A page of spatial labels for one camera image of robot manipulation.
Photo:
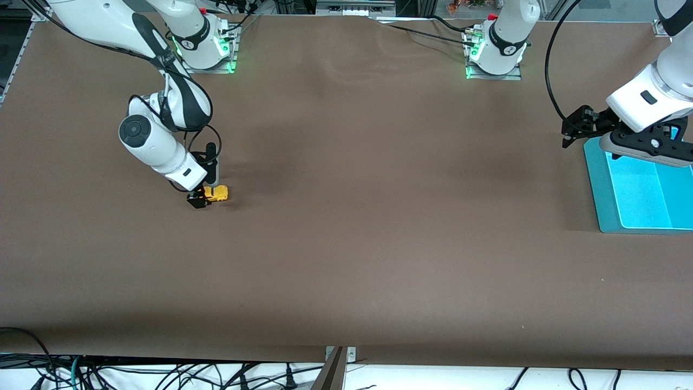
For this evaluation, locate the aluminium table side rail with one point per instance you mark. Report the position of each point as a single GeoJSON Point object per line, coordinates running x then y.
{"type": "Point", "coordinates": [16, 59]}

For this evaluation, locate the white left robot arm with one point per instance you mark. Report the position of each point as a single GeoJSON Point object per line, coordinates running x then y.
{"type": "Point", "coordinates": [509, 27]}

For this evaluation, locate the teal plastic bin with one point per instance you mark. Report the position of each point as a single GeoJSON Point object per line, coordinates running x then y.
{"type": "Point", "coordinates": [639, 200]}

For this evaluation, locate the dark tapered pole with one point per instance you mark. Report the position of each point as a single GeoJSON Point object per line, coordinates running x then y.
{"type": "Point", "coordinates": [330, 376]}

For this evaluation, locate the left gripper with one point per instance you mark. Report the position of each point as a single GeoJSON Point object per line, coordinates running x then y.
{"type": "Point", "coordinates": [600, 122]}

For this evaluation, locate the aluminium frame profile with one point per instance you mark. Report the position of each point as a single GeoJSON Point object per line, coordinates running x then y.
{"type": "Point", "coordinates": [352, 8]}

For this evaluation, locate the orange background item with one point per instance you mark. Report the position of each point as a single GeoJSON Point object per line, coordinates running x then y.
{"type": "Point", "coordinates": [457, 6]}

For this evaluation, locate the metal table corner bracket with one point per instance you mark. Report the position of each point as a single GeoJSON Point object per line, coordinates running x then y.
{"type": "Point", "coordinates": [661, 30]}

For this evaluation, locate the yellow beetle toy car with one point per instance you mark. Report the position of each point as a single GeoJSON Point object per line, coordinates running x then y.
{"type": "Point", "coordinates": [219, 193]}

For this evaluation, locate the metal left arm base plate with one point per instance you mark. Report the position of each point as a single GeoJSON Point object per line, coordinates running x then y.
{"type": "Point", "coordinates": [514, 76]}

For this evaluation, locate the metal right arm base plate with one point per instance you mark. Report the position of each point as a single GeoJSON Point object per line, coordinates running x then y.
{"type": "Point", "coordinates": [216, 67]}

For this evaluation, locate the metal table edge bracket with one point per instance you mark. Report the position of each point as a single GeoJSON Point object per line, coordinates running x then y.
{"type": "Point", "coordinates": [352, 355]}

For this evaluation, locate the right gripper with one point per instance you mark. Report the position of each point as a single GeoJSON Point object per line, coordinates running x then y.
{"type": "Point", "coordinates": [195, 199]}

